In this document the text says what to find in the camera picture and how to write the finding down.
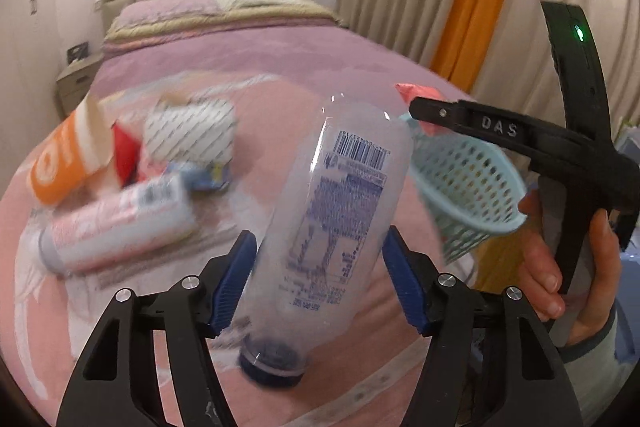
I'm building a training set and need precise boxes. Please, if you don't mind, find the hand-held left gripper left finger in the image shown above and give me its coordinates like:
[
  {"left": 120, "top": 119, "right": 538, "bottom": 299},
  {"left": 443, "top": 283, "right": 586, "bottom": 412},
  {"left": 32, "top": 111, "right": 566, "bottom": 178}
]
[{"left": 55, "top": 230, "right": 259, "bottom": 427}]

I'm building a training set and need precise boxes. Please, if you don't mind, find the small picture frame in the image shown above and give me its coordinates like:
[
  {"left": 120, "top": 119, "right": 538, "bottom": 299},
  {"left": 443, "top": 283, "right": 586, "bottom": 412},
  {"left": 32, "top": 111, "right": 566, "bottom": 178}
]
[{"left": 66, "top": 41, "right": 91, "bottom": 64}]

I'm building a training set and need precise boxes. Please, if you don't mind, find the red packet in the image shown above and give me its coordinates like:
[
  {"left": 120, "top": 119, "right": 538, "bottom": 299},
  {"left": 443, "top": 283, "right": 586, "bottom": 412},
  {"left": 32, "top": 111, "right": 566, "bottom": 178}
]
[{"left": 111, "top": 122, "right": 146, "bottom": 188}]

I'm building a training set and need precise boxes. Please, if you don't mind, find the blue packet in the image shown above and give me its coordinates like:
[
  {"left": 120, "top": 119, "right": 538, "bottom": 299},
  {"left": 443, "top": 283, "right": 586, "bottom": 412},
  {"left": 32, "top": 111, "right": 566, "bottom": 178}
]
[{"left": 165, "top": 159, "right": 233, "bottom": 192}]

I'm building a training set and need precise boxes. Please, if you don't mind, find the pink elephant blanket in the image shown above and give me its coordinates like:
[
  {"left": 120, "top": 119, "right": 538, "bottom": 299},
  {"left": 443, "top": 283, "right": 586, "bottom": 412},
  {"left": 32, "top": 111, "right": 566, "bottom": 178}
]
[{"left": 0, "top": 72, "right": 481, "bottom": 427}]

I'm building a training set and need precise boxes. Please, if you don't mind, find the white wardrobe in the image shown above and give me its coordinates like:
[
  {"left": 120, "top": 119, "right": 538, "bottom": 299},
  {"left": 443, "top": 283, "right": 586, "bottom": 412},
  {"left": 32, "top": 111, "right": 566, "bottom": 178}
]
[{"left": 0, "top": 0, "right": 63, "bottom": 142}]

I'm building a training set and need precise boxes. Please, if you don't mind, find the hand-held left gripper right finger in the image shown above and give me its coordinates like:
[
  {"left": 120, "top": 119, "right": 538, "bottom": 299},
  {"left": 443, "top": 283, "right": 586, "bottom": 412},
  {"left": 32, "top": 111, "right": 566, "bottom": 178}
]
[{"left": 382, "top": 226, "right": 584, "bottom": 427}]

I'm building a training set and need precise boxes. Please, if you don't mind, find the pink cylindrical can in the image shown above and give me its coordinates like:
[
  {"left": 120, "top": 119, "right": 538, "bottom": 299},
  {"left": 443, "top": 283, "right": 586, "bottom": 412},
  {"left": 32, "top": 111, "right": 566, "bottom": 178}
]
[{"left": 37, "top": 172, "right": 197, "bottom": 275}]

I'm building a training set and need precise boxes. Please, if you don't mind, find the clear plastic bottle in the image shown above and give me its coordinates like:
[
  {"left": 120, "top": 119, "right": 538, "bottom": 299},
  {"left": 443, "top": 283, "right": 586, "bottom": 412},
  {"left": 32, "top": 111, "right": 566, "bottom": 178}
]
[{"left": 239, "top": 94, "right": 416, "bottom": 390}]

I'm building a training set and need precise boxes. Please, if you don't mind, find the light blue plastic basket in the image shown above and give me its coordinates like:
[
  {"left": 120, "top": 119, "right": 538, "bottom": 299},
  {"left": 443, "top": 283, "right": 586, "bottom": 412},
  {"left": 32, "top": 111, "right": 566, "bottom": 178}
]
[{"left": 409, "top": 112, "right": 528, "bottom": 264}]

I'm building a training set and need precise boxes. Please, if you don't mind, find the white patterned packet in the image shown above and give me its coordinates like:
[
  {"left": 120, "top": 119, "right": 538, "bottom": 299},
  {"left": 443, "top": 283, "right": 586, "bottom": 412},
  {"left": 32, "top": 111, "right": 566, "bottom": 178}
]
[{"left": 142, "top": 99, "right": 238, "bottom": 168}]

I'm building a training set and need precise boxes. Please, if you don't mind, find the purple bedspread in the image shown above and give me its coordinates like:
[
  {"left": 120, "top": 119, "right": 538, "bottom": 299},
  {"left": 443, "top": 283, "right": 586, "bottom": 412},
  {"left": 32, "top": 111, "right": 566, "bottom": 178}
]
[{"left": 92, "top": 19, "right": 481, "bottom": 108}]

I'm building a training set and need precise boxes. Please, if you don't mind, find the purple pillow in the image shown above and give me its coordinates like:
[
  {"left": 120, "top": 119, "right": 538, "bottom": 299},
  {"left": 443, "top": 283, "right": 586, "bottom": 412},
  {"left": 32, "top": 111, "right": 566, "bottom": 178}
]
[{"left": 117, "top": 0, "right": 221, "bottom": 25}]

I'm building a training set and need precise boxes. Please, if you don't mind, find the folded quilt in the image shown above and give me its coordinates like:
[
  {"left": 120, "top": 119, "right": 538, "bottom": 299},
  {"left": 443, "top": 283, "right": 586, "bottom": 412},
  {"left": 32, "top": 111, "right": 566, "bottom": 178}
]
[{"left": 102, "top": 9, "right": 336, "bottom": 52}]

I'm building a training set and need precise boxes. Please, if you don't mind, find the beige nightstand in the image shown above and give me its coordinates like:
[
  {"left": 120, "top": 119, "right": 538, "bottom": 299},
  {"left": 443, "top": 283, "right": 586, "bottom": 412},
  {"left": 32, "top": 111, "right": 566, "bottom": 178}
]
[{"left": 54, "top": 54, "right": 106, "bottom": 120}]

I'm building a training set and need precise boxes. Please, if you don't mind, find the red wrapper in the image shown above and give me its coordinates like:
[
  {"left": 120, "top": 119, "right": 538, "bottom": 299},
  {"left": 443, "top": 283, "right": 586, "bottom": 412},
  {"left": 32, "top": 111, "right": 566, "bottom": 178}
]
[{"left": 395, "top": 82, "right": 453, "bottom": 138}]

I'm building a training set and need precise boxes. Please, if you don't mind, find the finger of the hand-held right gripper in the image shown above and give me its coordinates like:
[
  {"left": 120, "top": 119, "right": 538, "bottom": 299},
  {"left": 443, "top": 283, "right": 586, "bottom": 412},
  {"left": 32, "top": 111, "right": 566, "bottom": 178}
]
[{"left": 409, "top": 97, "right": 538, "bottom": 152}]

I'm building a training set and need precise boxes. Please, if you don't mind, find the person's right hand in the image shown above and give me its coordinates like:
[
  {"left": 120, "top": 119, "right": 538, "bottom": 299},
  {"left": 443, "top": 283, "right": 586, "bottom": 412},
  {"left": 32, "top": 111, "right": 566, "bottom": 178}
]
[{"left": 518, "top": 192, "right": 623, "bottom": 348}]

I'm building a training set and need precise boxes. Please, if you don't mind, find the person's right forearm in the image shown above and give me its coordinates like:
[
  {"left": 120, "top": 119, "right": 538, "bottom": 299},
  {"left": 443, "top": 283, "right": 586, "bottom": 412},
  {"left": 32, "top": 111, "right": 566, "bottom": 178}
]
[{"left": 555, "top": 297, "right": 640, "bottom": 427}]

